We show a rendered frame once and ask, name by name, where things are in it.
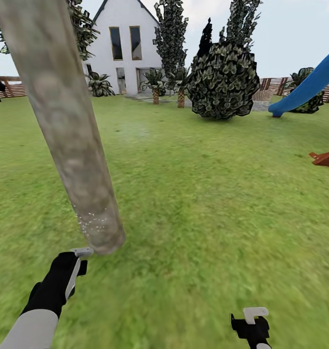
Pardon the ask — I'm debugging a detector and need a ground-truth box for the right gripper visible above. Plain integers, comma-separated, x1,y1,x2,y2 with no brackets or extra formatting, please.
231,315,269,341

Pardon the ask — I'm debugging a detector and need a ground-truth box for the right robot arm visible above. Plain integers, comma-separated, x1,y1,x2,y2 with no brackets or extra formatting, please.
231,307,272,349

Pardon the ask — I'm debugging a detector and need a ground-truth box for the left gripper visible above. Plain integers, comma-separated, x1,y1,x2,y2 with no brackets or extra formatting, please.
78,260,88,276

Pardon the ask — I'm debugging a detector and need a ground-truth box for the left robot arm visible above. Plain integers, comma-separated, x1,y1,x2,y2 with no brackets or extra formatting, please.
0,247,94,349

